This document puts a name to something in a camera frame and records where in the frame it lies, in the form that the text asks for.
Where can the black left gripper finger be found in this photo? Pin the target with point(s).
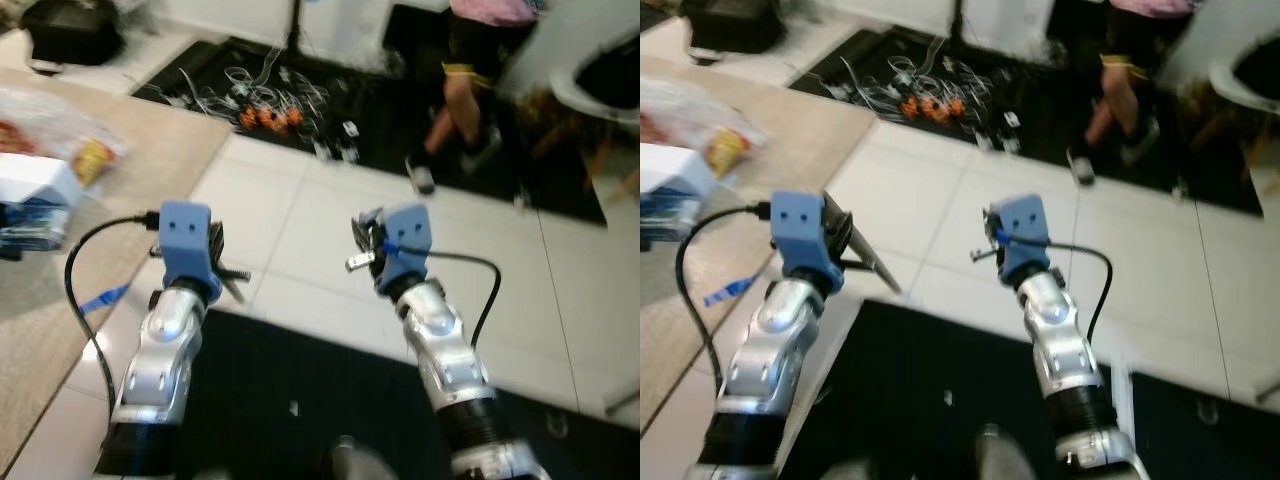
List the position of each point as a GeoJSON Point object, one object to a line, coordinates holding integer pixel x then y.
{"type": "Point", "coordinates": [855, 245]}
{"type": "Point", "coordinates": [234, 288]}

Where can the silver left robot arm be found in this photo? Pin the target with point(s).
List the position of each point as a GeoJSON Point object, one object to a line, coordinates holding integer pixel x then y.
{"type": "Point", "coordinates": [765, 360]}
{"type": "Point", "coordinates": [160, 360]}

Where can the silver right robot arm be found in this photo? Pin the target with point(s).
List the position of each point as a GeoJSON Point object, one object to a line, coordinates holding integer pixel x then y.
{"type": "Point", "coordinates": [450, 370]}
{"type": "Point", "coordinates": [1065, 350]}

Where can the blue tape strip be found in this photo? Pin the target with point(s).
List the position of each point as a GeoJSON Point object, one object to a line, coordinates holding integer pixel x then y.
{"type": "Point", "coordinates": [730, 291]}
{"type": "Point", "coordinates": [105, 297]}

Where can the orange connector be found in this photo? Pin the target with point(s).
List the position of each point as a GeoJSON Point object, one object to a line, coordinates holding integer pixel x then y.
{"type": "Point", "coordinates": [267, 117]}
{"type": "Point", "coordinates": [931, 106]}
{"type": "Point", "coordinates": [953, 107]}
{"type": "Point", "coordinates": [292, 120]}
{"type": "Point", "coordinates": [246, 118]}
{"type": "Point", "coordinates": [910, 108]}

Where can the plain black floor mat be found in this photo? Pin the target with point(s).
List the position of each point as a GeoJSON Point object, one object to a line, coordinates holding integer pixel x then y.
{"type": "Point", "coordinates": [950, 390]}
{"type": "Point", "coordinates": [330, 390]}

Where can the white and blue box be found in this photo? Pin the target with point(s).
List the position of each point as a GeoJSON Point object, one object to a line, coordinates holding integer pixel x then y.
{"type": "Point", "coordinates": [675, 195]}
{"type": "Point", "coordinates": [35, 200]}

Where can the person in pink shirt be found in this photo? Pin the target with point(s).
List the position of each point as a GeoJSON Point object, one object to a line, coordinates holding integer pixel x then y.
{"type": "Point", "coordinates": [470, 80]}
{"type": "Point", "coordinates": [1130, 75]}

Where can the clear plastic snack bag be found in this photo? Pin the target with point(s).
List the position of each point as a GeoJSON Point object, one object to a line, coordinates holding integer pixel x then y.
{"type": "Point", "coordinates": [700, 125]}
{"type": "Point", "coordinates": [60, 130]}

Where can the grey robot foot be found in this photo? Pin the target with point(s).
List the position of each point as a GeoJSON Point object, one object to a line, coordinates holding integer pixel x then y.
{"type": "Point", "coordinates": [362, 460]}
{"type": "Point", "coordinates": [1002, 455]}

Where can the black stand pole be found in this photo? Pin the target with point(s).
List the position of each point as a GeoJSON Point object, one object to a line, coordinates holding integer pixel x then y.
{"type": "Point", "coordinates": [957, 20]}
{"type": "Point", "coordinates": [296, 25]}

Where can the black bag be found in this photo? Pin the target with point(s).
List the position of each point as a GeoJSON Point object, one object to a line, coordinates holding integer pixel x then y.
{"type": "Point", "coordinates": [70, 35]}
{"type": "Point", "coordinates": [725, 30]}

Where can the white round chair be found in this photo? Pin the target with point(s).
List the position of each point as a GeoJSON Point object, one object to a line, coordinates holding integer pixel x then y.
{"type": "Point", "coordinates": [1245, 75]}
{"type": "Point", "coordinates": [600, 85]}

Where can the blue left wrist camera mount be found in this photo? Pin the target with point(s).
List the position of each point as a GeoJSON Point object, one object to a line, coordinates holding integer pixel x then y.
{"type": "Point", "coordinates": [185, 240]}
{"type": "Point", "coordinates": [805, 235]}

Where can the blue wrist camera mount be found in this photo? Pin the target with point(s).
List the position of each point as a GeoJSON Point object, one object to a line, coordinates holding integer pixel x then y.
{"type": "Point", "coordinates": [1025, 235]}
{"type": "Point", "coordinates": [805, 235]}
{"type": "Point", "coordinates": [405, 245]}
{"type": "Point", "coordinates": [185, 240]}

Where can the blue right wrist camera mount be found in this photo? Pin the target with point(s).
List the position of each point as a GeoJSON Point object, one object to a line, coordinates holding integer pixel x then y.
{"type": "Point", "coordinates": [405, 245]}
{"type": "Point", "coordinates": [1025, 235]}

